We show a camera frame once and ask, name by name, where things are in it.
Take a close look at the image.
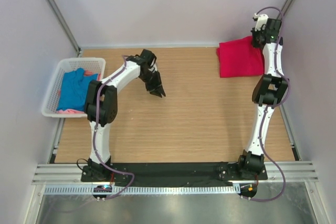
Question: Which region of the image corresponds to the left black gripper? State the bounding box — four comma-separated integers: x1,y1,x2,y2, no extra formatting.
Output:
139,71,165,99

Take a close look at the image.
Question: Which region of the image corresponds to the magenta pink t shirt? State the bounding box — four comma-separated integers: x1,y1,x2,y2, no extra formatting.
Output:
216,36,264,78

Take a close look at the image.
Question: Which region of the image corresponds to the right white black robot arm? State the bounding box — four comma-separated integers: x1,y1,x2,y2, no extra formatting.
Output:
236,14,289,180

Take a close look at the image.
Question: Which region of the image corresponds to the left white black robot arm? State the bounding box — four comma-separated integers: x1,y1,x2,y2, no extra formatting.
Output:
81,49,166,182

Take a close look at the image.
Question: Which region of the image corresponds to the blue t shirt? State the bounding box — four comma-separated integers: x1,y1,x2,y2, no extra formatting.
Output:
56,68,99,112

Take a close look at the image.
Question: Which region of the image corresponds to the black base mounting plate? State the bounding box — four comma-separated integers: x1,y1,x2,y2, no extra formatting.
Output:
81,162,268,187

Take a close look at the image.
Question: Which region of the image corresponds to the white perforated plastic basket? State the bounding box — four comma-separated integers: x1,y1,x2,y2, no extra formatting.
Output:
41,57,106,118

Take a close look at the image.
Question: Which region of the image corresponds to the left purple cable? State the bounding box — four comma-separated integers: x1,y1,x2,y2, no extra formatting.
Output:
91,55,135,200

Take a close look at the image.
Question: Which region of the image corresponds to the purple cable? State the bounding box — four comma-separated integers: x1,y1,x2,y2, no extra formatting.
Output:
246,6,291,201
91,55,135,200

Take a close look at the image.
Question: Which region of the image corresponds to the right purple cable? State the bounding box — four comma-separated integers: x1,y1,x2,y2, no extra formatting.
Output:
246,6,291,201

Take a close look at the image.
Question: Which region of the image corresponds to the white slotted cable duct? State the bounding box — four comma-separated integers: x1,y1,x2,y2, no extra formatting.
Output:
44,184,240,196

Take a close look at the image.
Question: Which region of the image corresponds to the left aluminium frame post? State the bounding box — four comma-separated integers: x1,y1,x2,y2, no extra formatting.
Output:
46,0,81,57

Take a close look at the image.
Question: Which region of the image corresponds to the aluminium front rail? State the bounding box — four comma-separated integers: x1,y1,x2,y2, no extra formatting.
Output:
33,161,319,185

